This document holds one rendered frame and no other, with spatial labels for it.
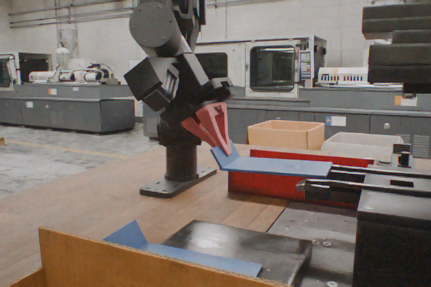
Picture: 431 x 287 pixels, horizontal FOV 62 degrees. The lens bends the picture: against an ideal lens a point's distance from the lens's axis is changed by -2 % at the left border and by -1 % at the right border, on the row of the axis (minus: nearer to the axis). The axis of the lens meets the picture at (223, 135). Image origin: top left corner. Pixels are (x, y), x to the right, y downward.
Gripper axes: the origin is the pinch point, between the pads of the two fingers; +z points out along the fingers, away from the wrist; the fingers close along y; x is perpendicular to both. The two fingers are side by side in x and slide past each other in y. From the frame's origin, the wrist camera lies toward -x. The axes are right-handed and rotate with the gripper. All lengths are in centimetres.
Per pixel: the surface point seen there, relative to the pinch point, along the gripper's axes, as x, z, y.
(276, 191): 11.8, 10.5, -0.8
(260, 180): 12.0, 7.7, -2.6
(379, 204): -10.1, 12.2, 16.7
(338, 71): 479, -19, -19
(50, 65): 608, -390, -592
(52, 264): -24.7, 1.4, -9.8
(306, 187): -5.8, 8.5, 9.8
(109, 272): -24.9, 4.3, -3.3
